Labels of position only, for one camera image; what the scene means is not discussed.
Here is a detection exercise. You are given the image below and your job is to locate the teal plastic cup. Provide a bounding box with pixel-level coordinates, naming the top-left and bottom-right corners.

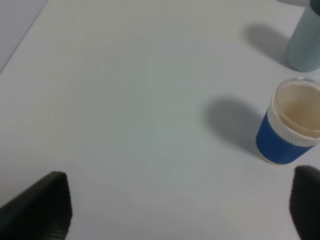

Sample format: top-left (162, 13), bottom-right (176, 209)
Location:
top-left (287, 0), bottom-right (320, 72)

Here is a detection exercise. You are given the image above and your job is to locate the blue sleeved paper cup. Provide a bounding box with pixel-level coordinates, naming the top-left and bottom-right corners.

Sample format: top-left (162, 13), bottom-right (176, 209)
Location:
top-left (255, 78), bottom-right (320, 165)

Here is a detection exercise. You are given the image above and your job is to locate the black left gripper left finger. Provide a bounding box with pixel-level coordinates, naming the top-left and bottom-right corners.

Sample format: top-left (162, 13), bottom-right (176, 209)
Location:
top-left (0, 171), bottom-right (73, 240)

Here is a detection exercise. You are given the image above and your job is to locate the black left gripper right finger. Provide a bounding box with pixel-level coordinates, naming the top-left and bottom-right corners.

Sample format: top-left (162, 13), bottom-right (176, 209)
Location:
top-left (289, 165), bottom-right (320, 240)

